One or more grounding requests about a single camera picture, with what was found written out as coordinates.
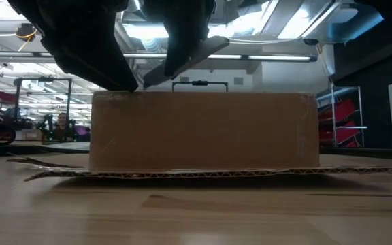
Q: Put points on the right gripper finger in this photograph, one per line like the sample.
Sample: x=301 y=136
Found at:
x=182 y=47

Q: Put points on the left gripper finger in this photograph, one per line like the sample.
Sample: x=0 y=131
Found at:
x=94 y=61

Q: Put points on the grey utility knife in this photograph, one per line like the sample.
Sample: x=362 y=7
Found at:
x=213 y=46

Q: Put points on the brown taped cardboard box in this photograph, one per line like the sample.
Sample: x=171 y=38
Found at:
x=203 y=132

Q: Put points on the person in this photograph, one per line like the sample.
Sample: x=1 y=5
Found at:
x=61 y=126

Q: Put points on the dark background robot station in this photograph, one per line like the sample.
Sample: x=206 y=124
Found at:
x=46 y=131

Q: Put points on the dark ceiling dome sensor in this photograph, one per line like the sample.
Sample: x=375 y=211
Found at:
x=310 y=42

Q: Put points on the red and blue bin rack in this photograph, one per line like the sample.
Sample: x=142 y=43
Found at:
x=340 y=112

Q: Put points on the black background gantry frame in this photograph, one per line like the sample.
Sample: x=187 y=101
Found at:
x=199 y=83
x=43 y=79

